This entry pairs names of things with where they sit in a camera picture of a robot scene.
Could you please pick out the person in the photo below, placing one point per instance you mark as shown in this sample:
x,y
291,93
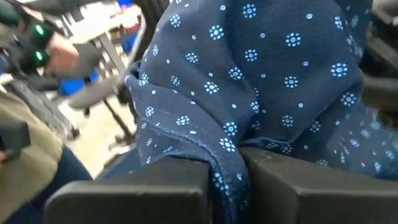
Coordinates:
x,y
90,57
28,174

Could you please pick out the person's hand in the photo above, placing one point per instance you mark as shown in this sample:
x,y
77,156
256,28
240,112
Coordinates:
x,y
63,57

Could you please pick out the white table with black frame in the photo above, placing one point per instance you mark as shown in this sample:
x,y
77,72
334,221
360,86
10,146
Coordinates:
x,y
96,21

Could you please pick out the navy cloth with blue dots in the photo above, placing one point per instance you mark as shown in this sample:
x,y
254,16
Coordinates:
x,y
248,93

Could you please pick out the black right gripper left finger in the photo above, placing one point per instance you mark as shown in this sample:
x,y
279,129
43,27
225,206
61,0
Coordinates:
x,y
149,196

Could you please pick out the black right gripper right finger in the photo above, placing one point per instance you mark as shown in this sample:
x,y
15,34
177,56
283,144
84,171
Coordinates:
x,y
311,196

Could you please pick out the blue box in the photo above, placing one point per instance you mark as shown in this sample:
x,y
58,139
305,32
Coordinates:
x,y
76,85

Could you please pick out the grey office chair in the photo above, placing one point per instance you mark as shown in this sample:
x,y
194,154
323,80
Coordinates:
x,y
96,91

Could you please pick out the black handheld device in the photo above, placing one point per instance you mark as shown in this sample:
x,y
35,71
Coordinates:
x,y
14,140

